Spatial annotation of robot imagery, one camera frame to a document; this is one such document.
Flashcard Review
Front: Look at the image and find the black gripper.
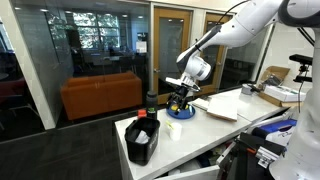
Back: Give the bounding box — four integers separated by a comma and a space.
166, 85, 192, 116

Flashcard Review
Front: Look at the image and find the yellow highlighter pen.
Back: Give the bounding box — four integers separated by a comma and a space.
165, 119, 175, 131

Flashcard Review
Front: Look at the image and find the white plastic cup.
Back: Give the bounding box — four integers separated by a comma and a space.
168, 122, 184, 142

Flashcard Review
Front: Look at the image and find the blue round plate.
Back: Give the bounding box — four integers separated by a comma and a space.
165, 103, 197, 121

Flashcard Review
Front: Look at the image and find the black water bottle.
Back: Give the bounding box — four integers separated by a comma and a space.
145, 90, 159, 121

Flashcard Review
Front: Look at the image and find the red round can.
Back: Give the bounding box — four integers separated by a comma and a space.
137, 108, 148, 120

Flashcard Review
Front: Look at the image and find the white open notebook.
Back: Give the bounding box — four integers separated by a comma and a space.
206, 96, 239, 122

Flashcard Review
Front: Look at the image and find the crumpled white paper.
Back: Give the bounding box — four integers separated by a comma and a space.
134, 130, 150, 145

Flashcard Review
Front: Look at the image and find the black trash bin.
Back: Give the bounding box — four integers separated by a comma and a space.
124, 116, 161, 167

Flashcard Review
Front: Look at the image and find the narrow wooden glass door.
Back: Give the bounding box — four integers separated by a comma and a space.
198, 12, 232, 97

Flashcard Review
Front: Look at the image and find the wide wooden glass door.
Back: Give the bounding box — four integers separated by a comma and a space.
152, 6, 194, 106

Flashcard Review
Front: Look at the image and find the grey tape roll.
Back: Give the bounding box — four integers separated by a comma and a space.
240, 83, 255, 96

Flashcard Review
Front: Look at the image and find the orange sofa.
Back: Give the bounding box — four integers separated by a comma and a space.
60, 70, 144, 121

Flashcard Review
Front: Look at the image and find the shallow open cardboard box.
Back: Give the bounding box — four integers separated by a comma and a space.
257, 65, 302, 108

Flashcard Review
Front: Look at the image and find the white flat box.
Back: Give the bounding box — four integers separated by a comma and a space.
262, 84, 307, 103

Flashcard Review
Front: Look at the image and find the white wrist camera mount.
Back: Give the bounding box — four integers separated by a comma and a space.
165, 75, 202, 93

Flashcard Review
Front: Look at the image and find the black camera on stand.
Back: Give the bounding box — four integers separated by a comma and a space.
288, 53, 315, 85

